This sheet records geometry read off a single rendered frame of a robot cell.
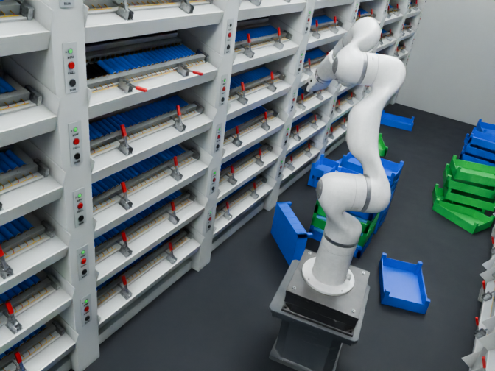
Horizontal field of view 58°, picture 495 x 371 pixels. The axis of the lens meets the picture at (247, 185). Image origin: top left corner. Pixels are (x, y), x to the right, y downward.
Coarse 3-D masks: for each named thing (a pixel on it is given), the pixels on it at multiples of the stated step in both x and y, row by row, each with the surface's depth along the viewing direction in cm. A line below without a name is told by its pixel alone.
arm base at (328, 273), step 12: (324, 240) 152; (324, 252) 152; (336, 252) 150; (348, 252) 150; (312, 264) 165; (324, 264) 154; (336, 264) 152; (348, 264) 154; (312, 276) 160; (324, 276) 156; (336, 276) 155; (348, 276) 159; (312, 288) 156; (324, 288) 156; (336, 288) 157; (348, 288) 158
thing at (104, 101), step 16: (176, 32) 164; (96, 48) 135; (192, 48) 167; (208, 48) 163; (208, 64) 165; (144, 80) 139; (160, 80) 142; (176, 80) 147; (192, 80) 155; (208, 80) 165; (96, 96) 123; (112, 96) 126; (128, 96) 130; (144, 96) 137; (96, 112) 122
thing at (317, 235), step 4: (312, 228) 245; (312, 232) 246; (316, 232) 245; (312, 236) 247; (316, 236) 246; (320, 236) 244; (320, 240) 245; (368, 240) 244; (356, 248) 236; (360, 248) 234; (364, 248) 240; (356, 252) 237; (360, 252) 235; (356, 256) 238; (360, 256) 238
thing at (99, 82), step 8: (192, 56) 159; (200, 56) 161; (160, 64) 145; (168, 64) 147; (176, 64) 151; (184, 64) 155; (192, 64) 157; (200, 64) 160; (120, 72) 132; (128, 72) 134; (136, 72) 136; (144, 72) 139; (152, 72) 142; (168, 72) 146; (88, 80) 123; (96, 80) 124; (104, 80) 126; (112, 80) 128; (96, 88) 123
